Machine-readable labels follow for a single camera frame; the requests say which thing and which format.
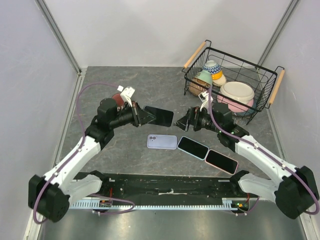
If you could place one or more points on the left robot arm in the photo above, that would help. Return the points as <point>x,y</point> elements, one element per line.
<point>52,194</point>

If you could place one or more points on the pink phone case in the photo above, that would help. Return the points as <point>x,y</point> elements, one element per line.
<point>235,170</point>

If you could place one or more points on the pink floral mug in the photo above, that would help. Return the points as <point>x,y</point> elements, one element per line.
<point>118,99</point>

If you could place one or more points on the yellow white bowl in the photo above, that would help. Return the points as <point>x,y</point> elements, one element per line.
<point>218,79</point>

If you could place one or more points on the green bowl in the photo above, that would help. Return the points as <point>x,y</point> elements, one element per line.
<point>204,76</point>

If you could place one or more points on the brown bowl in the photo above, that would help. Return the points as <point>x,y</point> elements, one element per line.
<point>197,86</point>

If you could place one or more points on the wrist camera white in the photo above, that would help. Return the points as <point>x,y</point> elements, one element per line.
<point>204,97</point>
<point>126,94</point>

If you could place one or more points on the pink bowl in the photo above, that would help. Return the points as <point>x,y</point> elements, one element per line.
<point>233,105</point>

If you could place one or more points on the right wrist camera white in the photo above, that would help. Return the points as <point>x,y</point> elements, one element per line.
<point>204,97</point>

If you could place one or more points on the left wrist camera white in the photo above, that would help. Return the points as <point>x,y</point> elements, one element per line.
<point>126,94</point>

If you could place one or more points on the light blue phone case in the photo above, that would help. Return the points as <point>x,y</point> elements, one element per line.
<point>206,155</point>

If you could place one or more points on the slotted cable duct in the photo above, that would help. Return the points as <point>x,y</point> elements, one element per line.
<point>95,204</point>

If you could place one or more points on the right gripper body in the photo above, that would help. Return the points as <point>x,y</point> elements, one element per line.
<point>202,120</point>

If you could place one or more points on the black wire basket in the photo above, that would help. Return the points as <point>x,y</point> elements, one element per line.
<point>264,82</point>

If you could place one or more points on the teal bowl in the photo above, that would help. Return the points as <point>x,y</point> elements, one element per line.
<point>248,112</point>

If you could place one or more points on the lavender phone case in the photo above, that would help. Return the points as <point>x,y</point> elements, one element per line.
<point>160,141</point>

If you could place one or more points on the blue patterned bowl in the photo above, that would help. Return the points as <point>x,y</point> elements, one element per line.
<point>212,67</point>

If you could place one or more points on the blue-edged black phone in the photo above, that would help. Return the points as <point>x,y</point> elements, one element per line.
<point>163,117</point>

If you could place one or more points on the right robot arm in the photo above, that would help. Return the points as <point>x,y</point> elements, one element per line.
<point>293,189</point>

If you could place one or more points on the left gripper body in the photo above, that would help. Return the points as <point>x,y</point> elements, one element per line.
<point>130,115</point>

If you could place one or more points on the cream bowl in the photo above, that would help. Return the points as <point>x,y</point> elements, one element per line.
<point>238,91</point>

